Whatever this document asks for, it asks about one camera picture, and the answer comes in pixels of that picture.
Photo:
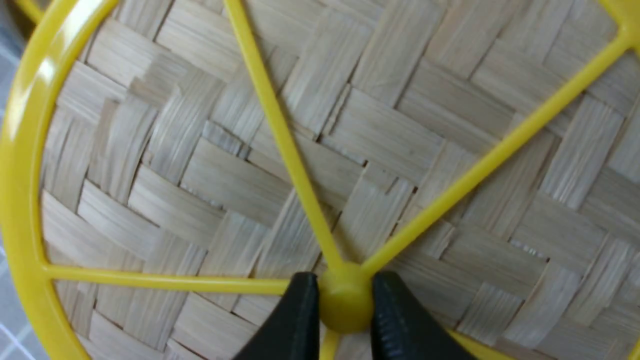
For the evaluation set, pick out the woven bamboo steamer lid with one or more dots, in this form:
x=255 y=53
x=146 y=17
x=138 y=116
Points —
x=167 y=166

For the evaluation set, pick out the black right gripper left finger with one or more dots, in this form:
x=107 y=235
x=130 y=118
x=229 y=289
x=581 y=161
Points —
x=292 y=330

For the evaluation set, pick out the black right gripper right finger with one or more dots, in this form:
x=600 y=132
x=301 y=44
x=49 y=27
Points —
x=402 y=329

